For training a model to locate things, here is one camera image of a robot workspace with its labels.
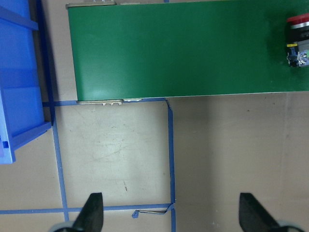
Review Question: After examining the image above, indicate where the green conveyor belt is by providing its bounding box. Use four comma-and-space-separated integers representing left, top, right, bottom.
66, 0, 309, 102

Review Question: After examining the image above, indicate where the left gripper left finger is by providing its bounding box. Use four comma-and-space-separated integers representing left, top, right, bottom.
72, 192, 104, 232

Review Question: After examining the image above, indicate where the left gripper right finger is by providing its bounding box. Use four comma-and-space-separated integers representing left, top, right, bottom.
239, 193, 282, 232

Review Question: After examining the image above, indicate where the red push button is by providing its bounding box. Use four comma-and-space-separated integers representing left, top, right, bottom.
286, 13, 309, 68

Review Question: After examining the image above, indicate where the left blue plastic bin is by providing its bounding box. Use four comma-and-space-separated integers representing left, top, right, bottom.
0, 0, 51, 164

